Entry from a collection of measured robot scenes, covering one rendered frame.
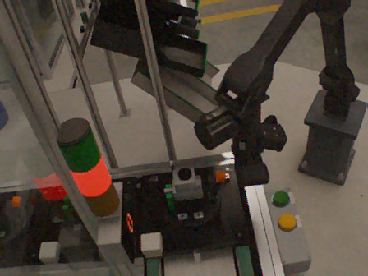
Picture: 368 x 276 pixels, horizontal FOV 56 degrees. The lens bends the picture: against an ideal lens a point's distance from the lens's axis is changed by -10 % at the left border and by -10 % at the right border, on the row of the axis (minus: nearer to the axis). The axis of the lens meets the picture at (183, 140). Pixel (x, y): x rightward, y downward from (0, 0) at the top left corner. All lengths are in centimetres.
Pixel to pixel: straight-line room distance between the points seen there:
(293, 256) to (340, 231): 22
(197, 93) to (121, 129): 35
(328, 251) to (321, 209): 13
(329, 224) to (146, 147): 62
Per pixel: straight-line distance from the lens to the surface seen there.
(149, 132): 128
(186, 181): 82
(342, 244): 101
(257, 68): 65
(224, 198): 92
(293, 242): 87
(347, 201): 109
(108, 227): 59
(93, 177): 51
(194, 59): 96
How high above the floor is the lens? 171
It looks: 44 degrees down
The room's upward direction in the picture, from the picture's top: 10 degrees counter-clockwise
